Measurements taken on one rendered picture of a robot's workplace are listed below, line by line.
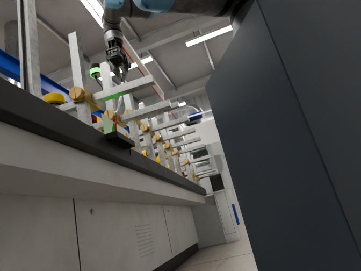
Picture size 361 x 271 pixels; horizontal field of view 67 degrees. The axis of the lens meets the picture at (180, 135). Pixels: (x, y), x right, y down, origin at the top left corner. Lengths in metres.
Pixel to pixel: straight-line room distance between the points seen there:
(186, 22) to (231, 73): 6.69
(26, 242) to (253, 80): 0.81
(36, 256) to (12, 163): 0.41
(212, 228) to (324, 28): 3.43
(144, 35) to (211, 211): 4.97
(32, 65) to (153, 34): 6.54
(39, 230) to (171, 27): 6.56
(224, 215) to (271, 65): 3.27
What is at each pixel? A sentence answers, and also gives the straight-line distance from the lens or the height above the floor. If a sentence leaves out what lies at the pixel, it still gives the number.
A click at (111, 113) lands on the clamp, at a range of 1.24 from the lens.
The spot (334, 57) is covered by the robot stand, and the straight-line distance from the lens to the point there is 0.46.
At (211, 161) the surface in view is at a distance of 3.67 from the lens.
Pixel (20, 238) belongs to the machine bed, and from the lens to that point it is 0.98.
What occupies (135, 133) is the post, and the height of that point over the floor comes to 0.83.
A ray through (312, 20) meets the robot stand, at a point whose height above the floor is 0.56.
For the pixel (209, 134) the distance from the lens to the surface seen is 3.75.
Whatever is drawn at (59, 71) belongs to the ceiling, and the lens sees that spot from 8.29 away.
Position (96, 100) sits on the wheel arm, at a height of 0.83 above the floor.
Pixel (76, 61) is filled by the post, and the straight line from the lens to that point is 1.15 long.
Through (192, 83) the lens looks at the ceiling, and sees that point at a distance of 9.84.
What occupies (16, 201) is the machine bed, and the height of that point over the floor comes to 0.50.
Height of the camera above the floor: 0.31
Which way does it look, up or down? 18 degrees up
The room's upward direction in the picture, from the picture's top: 14 degrees counter-clockwise
